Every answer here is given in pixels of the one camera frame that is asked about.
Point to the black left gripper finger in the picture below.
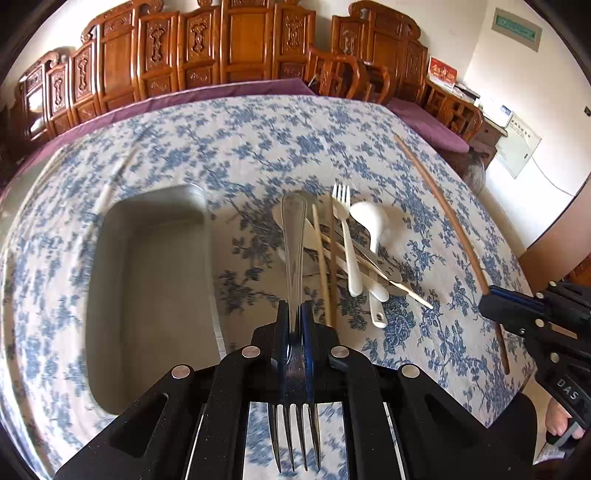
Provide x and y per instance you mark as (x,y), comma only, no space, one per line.
(516,318)
(192,427)

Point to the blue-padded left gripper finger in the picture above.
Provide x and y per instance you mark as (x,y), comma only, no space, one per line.
(400,424)
(515,295)

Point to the dark wooden chopstick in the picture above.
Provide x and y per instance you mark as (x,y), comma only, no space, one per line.
(456,344)

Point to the light bamboo chopstick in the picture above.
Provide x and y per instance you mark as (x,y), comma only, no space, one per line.
(323,266)

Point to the person's right hand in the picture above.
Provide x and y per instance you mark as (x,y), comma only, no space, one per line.
(556,419)

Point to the white plastic spoon with hole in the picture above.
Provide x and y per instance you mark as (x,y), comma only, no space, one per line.
(378,304)

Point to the rectangular metal tray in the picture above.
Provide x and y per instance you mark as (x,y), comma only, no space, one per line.
(151,303)

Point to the white ceramic spoon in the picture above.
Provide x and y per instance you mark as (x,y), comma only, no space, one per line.
(370,217)

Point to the wooden side table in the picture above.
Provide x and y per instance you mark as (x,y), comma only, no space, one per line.
(486,139)

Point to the white plastic fork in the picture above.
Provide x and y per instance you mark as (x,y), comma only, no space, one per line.
(341,202)

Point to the purple armchair cushion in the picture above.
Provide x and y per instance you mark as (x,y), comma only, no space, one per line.
(429,128)

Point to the red greeting card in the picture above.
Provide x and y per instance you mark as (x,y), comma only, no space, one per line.
(442,73)

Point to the blue floral tablecloth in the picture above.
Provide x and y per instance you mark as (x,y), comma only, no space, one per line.
(245,153)

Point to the carved wooden armchair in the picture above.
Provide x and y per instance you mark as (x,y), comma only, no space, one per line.
(388,43)

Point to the carved wooden sofa bench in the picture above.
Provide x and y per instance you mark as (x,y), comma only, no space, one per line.
(136,51)

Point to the white wall breaker box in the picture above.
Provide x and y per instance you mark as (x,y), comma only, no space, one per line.
(517,148)

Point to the grey wall electrical panel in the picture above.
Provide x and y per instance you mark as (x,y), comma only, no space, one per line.
(517,28)

